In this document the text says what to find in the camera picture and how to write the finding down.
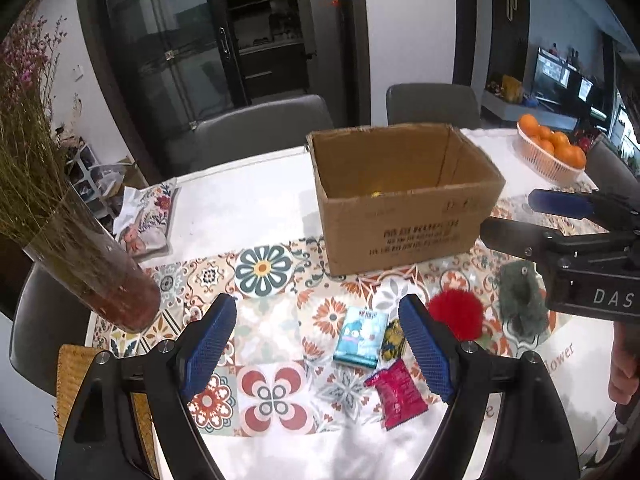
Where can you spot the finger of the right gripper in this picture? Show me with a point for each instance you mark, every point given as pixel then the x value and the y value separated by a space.
pixel 610 211
pixel 528 241

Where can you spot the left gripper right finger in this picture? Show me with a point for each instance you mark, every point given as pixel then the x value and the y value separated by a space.
pixel 532 438

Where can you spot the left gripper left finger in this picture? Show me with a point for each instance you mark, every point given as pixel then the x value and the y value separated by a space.
pixel 102 440

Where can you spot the green fuzzy glove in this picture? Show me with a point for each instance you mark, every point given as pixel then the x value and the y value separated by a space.
pixel 520 301

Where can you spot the red fluffy pompom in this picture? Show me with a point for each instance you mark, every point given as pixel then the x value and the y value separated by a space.
pixel 461 311

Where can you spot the magenta snack packet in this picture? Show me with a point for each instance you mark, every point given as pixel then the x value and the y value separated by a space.
pixel 400 399

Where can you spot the yellow minion pouch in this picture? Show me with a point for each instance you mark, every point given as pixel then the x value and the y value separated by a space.
pixel 394 341

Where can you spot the person's right hand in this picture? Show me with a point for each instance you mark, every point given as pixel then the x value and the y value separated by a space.
pixel 624 381

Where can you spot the grey chair far right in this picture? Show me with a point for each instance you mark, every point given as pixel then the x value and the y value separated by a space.
pixel 608 172

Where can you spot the orange fruit front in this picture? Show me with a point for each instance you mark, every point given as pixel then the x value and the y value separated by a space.
pixel 571 155

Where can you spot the orange fruit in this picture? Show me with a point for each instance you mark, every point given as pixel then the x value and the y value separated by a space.
pixel 529 125
pixel 571 155
pixel 559 139

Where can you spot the white fruit basket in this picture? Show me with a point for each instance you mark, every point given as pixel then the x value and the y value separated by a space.
pixel 543 163

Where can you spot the woven yellow placemat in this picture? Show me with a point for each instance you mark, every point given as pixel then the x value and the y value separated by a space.
pixel 73 364

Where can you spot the orange fruit middle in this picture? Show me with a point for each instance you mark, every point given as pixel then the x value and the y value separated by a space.
pixel 559 139

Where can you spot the orange fruit top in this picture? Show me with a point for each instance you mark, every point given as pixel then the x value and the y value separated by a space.
pixel 529 125

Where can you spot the grey chair near left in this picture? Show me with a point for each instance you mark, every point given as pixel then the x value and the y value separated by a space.
pixel 47 316

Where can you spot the glass vase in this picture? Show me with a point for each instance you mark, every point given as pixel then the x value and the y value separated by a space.
pixel 72 245

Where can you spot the tv screen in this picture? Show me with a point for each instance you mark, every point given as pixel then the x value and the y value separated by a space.
pixel 551 77

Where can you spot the white tv console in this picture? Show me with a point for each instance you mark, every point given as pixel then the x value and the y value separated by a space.
pixel 508 112

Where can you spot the right grey dining chair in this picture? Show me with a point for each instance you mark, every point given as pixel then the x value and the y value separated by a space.
pixel 451 104

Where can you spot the grey dining chair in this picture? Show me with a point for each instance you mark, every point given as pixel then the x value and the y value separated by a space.
pixel 259 129
pixel 451 104

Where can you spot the brown cardboard box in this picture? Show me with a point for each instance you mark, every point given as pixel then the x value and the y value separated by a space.
pixel 402 194

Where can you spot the floral fabric pouch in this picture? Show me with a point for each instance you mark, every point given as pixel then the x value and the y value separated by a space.
pixel 142 224

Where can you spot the patterned tablecloth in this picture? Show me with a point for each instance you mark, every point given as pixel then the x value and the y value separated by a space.
pixel 278 406

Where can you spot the dried flower bouquet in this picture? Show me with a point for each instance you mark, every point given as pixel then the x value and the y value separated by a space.
pixel 33 179

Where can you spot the white shoe rack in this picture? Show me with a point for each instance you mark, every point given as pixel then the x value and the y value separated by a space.
pixel 78 169

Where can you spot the left grey dining chair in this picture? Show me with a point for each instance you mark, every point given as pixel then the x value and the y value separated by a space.
pixel 259 129

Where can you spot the dark glass door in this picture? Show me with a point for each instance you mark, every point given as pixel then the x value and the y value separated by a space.
pixel 165 68

